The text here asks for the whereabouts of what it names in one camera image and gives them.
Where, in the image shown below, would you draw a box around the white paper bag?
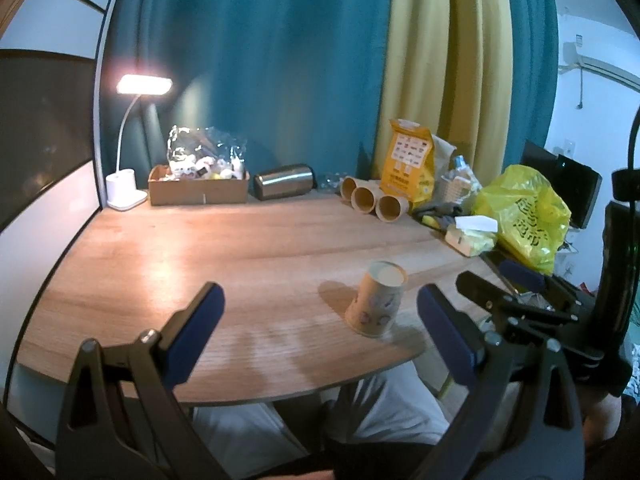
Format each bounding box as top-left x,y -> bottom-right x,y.
431,135 -> 457,181

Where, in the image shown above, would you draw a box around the black cable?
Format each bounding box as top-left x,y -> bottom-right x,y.
626,106 -> 640,173

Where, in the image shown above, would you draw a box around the black monitor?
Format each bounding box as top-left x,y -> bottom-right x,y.
520,140 -> 603,229

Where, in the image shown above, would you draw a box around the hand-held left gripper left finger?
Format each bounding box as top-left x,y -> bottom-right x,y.
54,281 -> 231,480

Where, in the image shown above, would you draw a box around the white air conditioner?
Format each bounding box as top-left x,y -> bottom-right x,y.
557,41 -> 640,87

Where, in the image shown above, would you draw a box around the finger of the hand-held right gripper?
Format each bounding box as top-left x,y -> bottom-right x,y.
481,252 -> 597,313
456,270 -> 578,333

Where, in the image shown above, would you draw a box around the yellow curtain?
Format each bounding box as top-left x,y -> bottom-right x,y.
372,0 -> 512,186

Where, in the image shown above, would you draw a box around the yellow plastic bag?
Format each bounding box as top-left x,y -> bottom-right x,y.
472,164 -> 572,276

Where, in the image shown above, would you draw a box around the yellow paper bag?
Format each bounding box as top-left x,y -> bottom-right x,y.
380,118 -> 434,201

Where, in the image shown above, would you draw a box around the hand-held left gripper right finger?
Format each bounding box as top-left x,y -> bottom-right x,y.
416,284 -> 586,480

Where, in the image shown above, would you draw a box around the tissue pack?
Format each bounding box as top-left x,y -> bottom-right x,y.
445,215 -> 499,258

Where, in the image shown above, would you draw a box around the person's right forearm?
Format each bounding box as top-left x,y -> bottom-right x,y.
575,387 -> 628,450

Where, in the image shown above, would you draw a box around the cardboard box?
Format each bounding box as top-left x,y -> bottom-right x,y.
147,164 -> 250,206

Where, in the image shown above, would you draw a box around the white desk lamp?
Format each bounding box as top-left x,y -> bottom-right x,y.
105,74 -> 175,212

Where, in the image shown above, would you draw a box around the printed paper cup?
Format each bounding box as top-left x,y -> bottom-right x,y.
344,260 -> 408,337

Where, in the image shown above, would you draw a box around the clear plastic bag of bottles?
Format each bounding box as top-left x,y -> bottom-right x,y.
165,125 -> 248,181

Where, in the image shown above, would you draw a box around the stainless steel tumbler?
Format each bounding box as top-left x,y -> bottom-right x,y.
253,163 -> 317,202

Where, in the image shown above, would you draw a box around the grey cloth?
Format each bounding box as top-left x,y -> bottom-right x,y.
413,201 -> 465,228

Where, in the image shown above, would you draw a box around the person's white trousers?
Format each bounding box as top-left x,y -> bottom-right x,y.
191,361 -> 506,478

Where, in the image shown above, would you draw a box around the blue curtain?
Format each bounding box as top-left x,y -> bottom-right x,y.
102,0 -> 560,201

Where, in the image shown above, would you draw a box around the clear plastic bottle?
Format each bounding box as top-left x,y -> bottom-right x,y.
451,155 -> 475,182

